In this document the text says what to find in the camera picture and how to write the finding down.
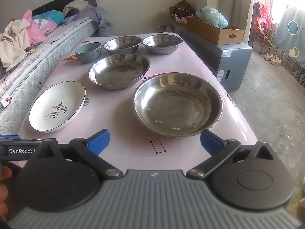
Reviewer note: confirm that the pink hanging clothes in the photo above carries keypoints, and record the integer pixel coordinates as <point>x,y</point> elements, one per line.
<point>264,12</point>

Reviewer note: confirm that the pale green plastic bag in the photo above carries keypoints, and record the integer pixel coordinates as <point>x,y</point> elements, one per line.
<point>214,16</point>

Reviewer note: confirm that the long cardboard box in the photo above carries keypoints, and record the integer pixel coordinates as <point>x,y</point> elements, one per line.
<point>214,35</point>

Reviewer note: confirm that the dark grey storage box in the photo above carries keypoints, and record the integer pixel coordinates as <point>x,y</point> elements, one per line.
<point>233,64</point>

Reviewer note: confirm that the pink printed tablecloth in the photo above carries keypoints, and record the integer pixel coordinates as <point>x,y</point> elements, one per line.
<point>114,105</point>

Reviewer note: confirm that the cream garment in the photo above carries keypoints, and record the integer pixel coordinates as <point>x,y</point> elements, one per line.
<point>14,43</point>

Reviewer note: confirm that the white quilted mattress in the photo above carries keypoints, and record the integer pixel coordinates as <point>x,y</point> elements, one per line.
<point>35,69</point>

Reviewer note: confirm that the beige curtain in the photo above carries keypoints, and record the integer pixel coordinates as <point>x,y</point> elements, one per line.
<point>253,9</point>

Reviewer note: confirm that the pink garment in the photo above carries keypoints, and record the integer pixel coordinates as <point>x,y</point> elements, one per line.
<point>35,32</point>

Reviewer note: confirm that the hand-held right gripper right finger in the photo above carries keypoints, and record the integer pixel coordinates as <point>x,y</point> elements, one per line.
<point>211,142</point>

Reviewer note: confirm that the blue circle-printed hanging cloth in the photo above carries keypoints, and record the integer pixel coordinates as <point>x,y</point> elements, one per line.
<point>290,43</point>

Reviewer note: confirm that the white printed ceramic plate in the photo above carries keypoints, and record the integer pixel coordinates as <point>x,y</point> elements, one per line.
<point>57,107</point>

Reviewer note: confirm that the large steel basin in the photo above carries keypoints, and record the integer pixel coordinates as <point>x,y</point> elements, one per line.
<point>176,105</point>

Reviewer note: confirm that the wooden stick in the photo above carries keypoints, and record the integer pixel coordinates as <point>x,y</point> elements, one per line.
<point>264,36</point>

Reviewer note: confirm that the white sneaker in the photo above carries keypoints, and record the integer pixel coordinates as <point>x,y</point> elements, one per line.
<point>276,60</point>
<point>268,56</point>

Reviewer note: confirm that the white cloth bundle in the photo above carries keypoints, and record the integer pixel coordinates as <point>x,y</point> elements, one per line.
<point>76,4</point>

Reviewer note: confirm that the open cardboard carton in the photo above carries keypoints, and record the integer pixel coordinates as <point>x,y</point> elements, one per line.
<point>177,25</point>

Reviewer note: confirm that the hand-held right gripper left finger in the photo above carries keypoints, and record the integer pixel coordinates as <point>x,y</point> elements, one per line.
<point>100,141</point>

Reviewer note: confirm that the person's left hand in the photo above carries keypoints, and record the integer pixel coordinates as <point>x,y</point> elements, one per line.
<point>3,173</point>

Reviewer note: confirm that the medium stainless steel plate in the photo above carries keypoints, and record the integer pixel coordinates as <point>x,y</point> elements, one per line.
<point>119,71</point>

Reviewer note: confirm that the teal ceramic bowl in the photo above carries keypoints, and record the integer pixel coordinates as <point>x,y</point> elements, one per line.
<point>88,54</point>

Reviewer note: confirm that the small grey carton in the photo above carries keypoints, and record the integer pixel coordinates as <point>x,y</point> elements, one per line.
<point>164,27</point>

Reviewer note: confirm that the wall socket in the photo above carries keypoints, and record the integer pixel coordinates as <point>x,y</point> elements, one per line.
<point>109,24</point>

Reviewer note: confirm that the brown paper bag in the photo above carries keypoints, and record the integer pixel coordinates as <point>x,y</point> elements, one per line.
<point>184,6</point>

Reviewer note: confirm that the teal printed pillow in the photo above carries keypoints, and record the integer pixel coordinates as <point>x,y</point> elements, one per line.
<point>51,16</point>

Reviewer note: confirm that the stainless steel bowl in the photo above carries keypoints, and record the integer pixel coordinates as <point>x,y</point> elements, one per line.
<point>121,45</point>
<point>162,44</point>

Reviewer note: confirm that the purple grey blanket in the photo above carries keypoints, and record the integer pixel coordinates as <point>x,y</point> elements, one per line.
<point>95,16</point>

